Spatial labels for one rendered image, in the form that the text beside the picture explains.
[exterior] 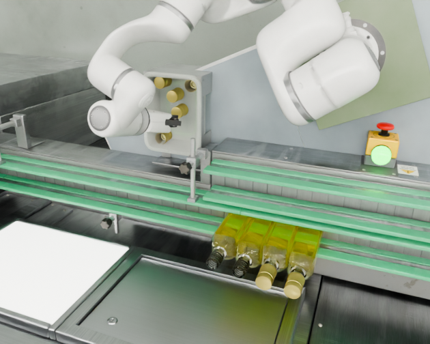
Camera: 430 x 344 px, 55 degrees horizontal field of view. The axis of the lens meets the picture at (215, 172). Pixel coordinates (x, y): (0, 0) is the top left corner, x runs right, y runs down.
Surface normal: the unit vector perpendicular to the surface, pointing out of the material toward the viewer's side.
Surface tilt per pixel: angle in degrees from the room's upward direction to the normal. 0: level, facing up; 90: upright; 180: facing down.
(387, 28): 2
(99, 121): 15
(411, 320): 90
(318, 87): 6
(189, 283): 90
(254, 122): 0
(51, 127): 90
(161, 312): 90
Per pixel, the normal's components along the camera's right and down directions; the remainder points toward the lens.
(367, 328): 0.02, -0.91
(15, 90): 0.94, 0.15
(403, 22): -0.32, 0.36
